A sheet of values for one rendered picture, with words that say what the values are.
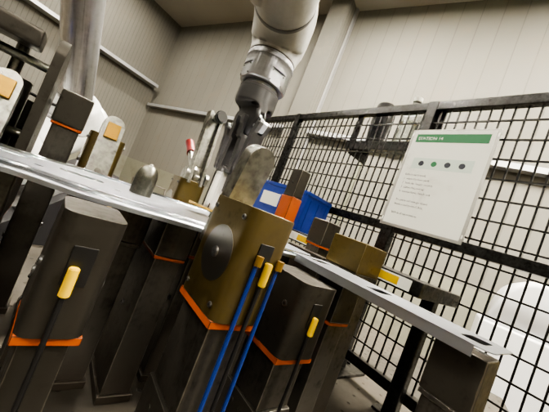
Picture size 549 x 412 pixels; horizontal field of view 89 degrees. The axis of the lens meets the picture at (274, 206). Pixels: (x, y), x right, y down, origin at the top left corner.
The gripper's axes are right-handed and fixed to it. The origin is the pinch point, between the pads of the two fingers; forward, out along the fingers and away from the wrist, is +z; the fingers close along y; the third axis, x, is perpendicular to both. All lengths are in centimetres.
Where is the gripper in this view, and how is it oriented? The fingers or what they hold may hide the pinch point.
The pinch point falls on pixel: (220, 191)
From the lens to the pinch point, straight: 52.4
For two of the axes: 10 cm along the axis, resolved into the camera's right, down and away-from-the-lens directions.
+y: 5.9, 1.9, -7.9
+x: 7.3, 3.1, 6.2
